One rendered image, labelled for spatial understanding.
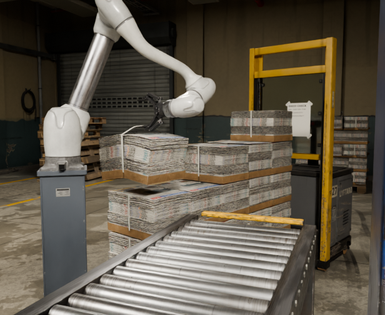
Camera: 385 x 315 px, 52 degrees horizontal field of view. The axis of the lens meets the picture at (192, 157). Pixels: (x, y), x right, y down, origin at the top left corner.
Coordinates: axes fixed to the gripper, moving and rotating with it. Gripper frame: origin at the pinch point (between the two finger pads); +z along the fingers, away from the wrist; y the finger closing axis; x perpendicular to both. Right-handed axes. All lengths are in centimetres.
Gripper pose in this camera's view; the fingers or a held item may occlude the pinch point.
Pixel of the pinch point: (140, 113)
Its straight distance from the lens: 216.3
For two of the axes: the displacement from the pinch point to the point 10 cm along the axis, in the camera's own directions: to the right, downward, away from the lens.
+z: -7.5, 0.2, 6.6
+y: 0.5, 10.0, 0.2
